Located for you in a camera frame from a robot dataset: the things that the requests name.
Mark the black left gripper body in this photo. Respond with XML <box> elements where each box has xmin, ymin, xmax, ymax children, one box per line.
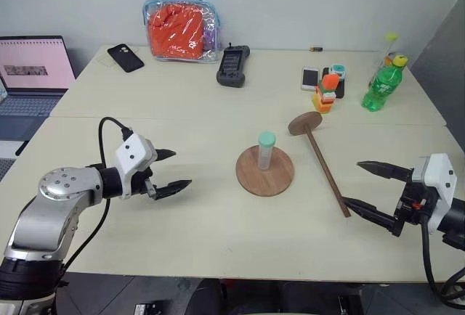
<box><xmin>129</xmin><ymin>158</ymin><xmax>159</xmax><ymax>201</ymax></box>

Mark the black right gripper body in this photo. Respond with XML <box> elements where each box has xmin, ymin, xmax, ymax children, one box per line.
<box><xmin>393</xmin><ymin>168</ymin><xmax>442</xmax><ymax>239</ymax></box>

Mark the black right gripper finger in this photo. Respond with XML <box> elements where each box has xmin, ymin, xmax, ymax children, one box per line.
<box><xmin>341</xmin><ymin>195</ymin><xmax>404</xmax><ymax>237</ymax></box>
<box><xmin>356</xmin><ymin>160</ymin><xmax>416</xmax><ymax>186</ymax></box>

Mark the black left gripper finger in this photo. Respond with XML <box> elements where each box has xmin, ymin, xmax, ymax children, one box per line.
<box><xmin>154</xmin><ymin>179</ymin><xmax>193</xmax><ymax>201</ymax></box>
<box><xmin>155</xmin><ymin>148</ymin><xmax>178</xmax><ymax>163</ymax></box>

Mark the brown wooden peg stand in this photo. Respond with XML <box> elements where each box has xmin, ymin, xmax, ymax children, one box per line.
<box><xmin>287</xmin><ymin>110</ymin><xmax>352</xmax><ymax>219</ymax></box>

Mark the green plastic soda bottle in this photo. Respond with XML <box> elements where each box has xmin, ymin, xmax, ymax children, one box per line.
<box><xmin>360</xmin><ymin>54</ymin><xmax>409</xmax><ymax>113</ymax></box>

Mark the round wooden base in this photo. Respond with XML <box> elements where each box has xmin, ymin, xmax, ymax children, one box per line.
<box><xmin>235</xmin><ymin>146</ymin><xmax>296</xmax><ymax>197</ymax></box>

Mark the black flat smartphone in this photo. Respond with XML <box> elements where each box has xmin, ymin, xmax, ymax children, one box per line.
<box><xmin>322</xmin><ymin>67</ymin><xmax>347</xmax><ymax>99</ymax></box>

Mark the clear tube with green cap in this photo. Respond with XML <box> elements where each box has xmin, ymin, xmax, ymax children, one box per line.
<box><xmin>256</xmin><ymin>131</ymin><xmax>277</xmax><ymax>171</ymax></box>

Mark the colourful toy block tower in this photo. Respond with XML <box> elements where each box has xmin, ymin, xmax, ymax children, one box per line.
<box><xmin>311</xmin><ymin>73</ymin><xmax>341</xmax><ymax>114</ymax></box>

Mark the black handheld controller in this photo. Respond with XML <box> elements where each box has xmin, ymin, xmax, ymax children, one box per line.
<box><xmin>216</xmin><ymin>42</ymin><xmax>251</xmax><ymax>89</ymax></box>

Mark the transparent phone case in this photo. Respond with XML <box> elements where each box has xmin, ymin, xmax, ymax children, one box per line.
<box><xmin>94</xmin><ymin>46</ymin><xmax>141</xmax><ymax>71</ymax></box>

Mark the clear bag with orange cloth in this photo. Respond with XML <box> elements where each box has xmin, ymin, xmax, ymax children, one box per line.
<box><xmin>142</xmin><ymin>0</ymin><xmax>223</xmax><ymax>64</ymax></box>

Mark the white smartphone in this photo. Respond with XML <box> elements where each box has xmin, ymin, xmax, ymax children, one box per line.
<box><xmin>300</xmin><ymin>66</ymin><xmax>321</xmax><ymax>93</ymax></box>

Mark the black box with white label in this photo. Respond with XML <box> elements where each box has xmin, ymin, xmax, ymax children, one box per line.
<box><xmin>134</xmin><ymin>302</ymin><xmax>165</xmax><ymax>315</ymax></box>

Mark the dark grey partition panel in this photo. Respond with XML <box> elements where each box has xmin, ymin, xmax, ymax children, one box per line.
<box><xmin>409</xmin><ymin>0</ymin><xmax>465</xmax><ymax>128</ymax></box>

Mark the clear bottle with yellow cap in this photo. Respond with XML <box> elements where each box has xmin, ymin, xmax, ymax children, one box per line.
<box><xmin>368</xmin><ymin>32</ymin><xmax>400</xmax><ymax>88</ymax></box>

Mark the grey perforated board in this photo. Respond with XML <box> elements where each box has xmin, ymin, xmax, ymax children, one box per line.
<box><xmin>0</xmin><ymin>155</ymin><xmax>16</xmax><ymax>182</ymax></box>

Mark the grey laptop with pink screen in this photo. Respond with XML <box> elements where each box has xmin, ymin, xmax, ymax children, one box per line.
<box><xmin>0</xmin><ymin>35</ymin><xmax>78</xmax><ymax>157</ymax></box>

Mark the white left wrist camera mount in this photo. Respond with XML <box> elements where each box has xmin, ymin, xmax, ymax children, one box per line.
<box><xmin>114</xmin><ymin>134</ymin><xmax>158</xmax><ymax>200</ymax></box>

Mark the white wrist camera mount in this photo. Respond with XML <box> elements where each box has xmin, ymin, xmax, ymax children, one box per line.
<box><xmin>114</xmin><ymin>134</ymin><xmax>158</xmax><ymax>200</ymax></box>
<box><xmin>411</xmin><ymin>152</ymin><xmax>458</xmax><ymax>235</ymax></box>

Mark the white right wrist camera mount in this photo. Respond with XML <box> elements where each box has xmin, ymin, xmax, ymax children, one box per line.
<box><xmin>411</xmin><ymin>152</ymin><xmax>458</xmax><ymax>235</ymax></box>

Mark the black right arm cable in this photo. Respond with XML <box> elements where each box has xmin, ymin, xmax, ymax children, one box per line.
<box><xmin>420</xmin><ymin>212</ymin><xmax>465</xmax><ymax>309</ymax></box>

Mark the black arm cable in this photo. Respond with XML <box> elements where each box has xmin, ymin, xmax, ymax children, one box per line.
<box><xmin>420</xmin><ymin>212</ymin><xmax>465</xmax><ymax>309</ymax></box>
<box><xmin>61</xmin><ymin>116</ymin><xmax>132</xmax><ymax>277</ymax></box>

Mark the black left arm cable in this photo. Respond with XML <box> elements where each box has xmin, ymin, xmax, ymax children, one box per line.
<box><xmin>61</xmin><ymin>116</ymin><xmax>132</xmax><ymax>277</ymax></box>

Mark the black smartphone with camera bump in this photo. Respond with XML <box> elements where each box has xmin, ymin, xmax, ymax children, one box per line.
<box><xmin>107</xmin><ymin>43</ymin><xmax>145</xmax><ymax>74</ymax></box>

